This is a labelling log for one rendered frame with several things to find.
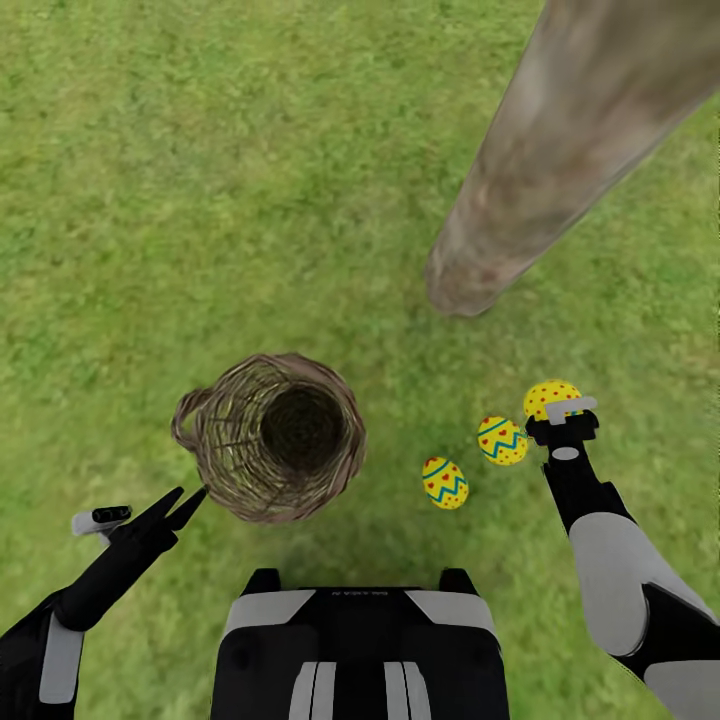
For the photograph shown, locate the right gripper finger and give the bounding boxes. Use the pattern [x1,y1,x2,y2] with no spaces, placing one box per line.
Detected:
[582,409,600,429]

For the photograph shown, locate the easter egg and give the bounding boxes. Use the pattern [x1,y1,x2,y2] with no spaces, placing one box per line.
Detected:
[478,416,528,465]
[423,458,469,509]
[524,381,583,421]

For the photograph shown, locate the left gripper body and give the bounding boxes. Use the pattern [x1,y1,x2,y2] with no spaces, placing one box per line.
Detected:
[80,522,179,606]

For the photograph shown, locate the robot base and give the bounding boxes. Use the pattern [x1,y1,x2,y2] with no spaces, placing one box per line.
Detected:
[210,568,509,720]

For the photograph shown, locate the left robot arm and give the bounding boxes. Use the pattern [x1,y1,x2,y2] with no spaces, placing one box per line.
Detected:
[0,486,209,720]

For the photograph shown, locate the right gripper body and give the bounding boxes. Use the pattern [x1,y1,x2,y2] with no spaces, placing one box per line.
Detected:
[527,413,595,446]

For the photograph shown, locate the wicker basket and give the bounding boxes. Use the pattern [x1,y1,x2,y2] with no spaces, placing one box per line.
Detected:
[170,352,369,526]

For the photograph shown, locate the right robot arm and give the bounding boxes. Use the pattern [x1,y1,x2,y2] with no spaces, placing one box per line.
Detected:
[527,396,720,720]

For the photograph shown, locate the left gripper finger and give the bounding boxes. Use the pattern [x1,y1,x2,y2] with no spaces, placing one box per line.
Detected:
[154,486,209,538]
[125,488,186,551]

